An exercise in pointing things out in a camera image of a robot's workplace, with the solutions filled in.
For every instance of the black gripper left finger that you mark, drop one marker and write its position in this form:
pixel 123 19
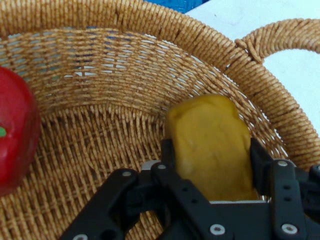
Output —
pixel 170 197

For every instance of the yellow toy vegetable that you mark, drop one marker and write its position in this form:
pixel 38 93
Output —
pixel 212 145

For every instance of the small dark blue foam block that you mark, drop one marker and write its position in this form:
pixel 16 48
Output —
pixel 175 5

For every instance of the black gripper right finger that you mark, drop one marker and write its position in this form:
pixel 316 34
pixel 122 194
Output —
pixel 287 197

